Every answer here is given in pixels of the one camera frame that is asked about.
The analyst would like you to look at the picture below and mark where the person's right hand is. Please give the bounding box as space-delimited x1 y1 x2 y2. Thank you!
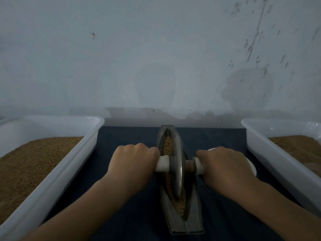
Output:
196 146 261 199

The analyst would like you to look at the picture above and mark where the person's left hand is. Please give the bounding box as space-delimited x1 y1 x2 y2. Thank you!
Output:
106 143 161 195

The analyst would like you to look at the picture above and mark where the metal grinding wheel with handles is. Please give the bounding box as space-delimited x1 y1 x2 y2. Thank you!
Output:
155 133 205 198

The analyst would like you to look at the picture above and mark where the white plastic tray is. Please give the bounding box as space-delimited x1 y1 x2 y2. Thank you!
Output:
0 115 105 241
241 118 321 215

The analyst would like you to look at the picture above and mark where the small ground grain portion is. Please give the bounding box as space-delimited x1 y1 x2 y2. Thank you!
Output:
164 135 187 217

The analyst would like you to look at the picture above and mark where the boat-shaped metal grinding trough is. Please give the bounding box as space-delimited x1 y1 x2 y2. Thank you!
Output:
156 125 205 235

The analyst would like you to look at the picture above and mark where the person's left forearm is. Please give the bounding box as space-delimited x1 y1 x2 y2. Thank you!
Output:
22 178 132 241

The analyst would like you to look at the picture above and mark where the person's right forearm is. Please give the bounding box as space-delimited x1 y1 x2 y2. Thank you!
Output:
241 178 321 241

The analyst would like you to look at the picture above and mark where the white round plate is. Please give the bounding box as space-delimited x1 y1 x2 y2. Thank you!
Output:
208 147 257 178

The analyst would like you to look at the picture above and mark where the dark blue tablecloth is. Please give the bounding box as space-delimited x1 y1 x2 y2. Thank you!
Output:
42 126 284 241

